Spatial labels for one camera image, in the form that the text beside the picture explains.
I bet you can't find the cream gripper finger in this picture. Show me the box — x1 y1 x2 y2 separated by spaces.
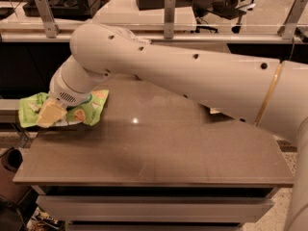
36 97 67 128

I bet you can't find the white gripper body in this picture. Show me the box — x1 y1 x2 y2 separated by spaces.
49 68 93 107

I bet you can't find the green rice chip bag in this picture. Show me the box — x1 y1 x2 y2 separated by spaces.
18 90 109 128

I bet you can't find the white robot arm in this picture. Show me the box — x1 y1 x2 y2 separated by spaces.
37 24 308 231

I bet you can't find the dark bin at left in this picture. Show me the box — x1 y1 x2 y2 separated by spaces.
0 147 31 205

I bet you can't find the black equipment case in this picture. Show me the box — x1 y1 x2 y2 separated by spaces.
22 0 110 21

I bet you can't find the grey drawer front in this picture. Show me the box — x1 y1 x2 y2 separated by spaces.
37 195 273 223

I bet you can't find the black office chair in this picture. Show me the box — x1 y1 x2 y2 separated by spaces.
192 0 292 35

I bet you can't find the left metal railing bracket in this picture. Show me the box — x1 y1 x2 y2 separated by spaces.
34 0 60 39

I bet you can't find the metal railing bracket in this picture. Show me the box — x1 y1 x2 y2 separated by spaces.
164 0 176 39
34 0 60 39
277 0 308 39

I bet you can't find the middle metal railing bracket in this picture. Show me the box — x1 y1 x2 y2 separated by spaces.
164 0 176 39

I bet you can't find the right metal railing bracket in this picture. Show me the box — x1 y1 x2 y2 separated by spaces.
277 0 308 39

